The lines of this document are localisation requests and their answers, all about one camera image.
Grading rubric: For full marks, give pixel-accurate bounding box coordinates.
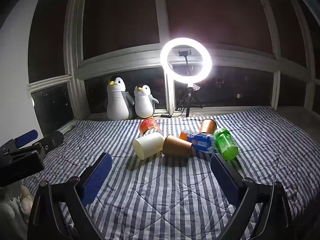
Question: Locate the red labelled plastic cup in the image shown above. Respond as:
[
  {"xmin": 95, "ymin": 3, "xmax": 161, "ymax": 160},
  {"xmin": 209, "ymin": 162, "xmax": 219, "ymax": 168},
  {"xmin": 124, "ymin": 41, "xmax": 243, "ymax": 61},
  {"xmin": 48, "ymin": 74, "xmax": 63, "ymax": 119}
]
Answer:
[{"xmin": 139, "ymin": 118, "xmax": 162, "ymax": 136}]

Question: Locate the white paper cup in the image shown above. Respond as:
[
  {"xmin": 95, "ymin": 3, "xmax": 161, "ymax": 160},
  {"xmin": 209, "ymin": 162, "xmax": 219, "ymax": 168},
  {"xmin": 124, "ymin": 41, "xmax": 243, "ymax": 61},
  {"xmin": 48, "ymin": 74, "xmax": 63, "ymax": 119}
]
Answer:
[{"xmin": 132, "ymin": 132, "xmax": 164, "ymax": 160}]

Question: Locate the brown paper cup near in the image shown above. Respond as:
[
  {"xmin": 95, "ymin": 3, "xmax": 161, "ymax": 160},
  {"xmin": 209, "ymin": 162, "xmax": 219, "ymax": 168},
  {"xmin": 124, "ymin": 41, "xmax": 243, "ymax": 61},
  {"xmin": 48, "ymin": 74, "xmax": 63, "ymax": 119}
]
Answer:
[{"xmin": 162, "ymin": 135, "xmax": 193, "ymax": 158}]

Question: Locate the brown paper cup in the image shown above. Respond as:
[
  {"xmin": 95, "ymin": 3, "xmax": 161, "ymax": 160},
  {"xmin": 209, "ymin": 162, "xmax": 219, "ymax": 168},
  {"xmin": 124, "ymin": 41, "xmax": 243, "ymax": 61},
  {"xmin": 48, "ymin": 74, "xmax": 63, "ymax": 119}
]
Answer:
[
  {"xmin": 199, "ymin": 119, "xmax": 216, "ymax": 134},
  {"xmin": 162, "ymin": 135, "xmax": 193, "ymax": 158}
]

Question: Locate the brown paper cup far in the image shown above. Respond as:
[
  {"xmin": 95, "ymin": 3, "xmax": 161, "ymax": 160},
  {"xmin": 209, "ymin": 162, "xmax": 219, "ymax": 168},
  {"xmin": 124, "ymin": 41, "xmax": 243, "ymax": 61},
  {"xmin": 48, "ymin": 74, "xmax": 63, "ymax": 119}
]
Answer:
[{"xmin": 199, "ymin": 119, "xmax": 216, "ymax": 134}]

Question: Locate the large plush penguin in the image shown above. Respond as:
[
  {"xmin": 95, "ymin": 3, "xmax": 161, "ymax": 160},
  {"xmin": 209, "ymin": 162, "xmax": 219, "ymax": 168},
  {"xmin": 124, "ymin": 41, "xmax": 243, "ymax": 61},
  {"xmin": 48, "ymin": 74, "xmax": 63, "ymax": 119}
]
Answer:
[{"xmin": 107, "ymin": 75, "xmax": 135, "ymax": 120}]

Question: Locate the blue white striped quilt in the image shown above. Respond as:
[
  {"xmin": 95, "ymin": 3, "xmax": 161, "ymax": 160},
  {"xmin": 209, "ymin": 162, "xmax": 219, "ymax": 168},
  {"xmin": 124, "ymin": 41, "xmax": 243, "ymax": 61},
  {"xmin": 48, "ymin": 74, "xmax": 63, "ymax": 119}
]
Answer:
[{"xmin": 23, "ymin": 108, "xmax": 319, "ymax": 239}]

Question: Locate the green plastic bottle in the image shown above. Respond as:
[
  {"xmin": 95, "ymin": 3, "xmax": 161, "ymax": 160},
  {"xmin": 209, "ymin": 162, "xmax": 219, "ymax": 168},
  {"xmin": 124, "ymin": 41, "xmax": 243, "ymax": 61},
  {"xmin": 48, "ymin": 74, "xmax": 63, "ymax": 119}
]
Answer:
[{"xmin": 214, "ymin": 128, "xmax": 239, "ymax": 160}]

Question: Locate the small plush penguin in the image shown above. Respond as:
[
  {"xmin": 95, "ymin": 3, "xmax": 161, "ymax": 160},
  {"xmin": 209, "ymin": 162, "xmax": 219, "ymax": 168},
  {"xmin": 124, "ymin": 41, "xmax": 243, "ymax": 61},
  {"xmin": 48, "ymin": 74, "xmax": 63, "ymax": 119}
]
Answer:
[{"xmin": 134, "ymin": 85, "xmax": 159, "ymax": 119}]

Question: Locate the blue orange plastic bottle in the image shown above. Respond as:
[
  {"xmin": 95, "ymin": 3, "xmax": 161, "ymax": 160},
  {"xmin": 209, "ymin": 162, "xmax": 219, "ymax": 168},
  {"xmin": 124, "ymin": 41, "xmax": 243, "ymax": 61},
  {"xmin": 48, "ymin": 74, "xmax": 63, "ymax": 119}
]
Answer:
[{"xmin": 179, "ymin": 130, "xmax": 215, "ymax": 154}]

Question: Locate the black power strip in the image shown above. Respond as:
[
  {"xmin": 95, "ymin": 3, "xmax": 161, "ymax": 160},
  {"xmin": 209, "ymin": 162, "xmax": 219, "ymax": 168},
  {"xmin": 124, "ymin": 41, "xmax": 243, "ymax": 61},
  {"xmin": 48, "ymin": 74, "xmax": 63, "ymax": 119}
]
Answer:
[{"xmin": 161, "ymin": 114, "xmax": 172, "ymax": 118}]

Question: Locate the black tripod stand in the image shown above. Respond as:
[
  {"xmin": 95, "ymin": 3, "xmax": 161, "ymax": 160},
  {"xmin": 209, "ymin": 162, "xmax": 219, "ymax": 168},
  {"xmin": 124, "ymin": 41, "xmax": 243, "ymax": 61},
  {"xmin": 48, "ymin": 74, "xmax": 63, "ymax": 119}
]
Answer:
[{"xmin": 176, "ymin": 49, "xmax": 203, "ymax": 117}]

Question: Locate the white ring light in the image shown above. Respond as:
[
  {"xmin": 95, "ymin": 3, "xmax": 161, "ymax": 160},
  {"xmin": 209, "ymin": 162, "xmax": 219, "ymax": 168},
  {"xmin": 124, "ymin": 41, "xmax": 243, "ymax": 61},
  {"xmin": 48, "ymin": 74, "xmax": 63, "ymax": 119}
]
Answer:
[{"xmin": 159, "ymin": 37, "xmax": 213, "ymax": 86}]

